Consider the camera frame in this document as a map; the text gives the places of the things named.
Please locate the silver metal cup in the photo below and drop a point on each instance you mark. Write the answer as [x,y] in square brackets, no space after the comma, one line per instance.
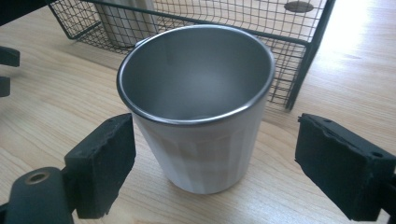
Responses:
[202,149]

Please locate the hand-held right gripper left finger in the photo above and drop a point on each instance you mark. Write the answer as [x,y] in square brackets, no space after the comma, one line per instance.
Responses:
[102,168]

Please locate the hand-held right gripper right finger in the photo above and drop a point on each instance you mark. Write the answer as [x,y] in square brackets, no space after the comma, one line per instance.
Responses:
[339,168]

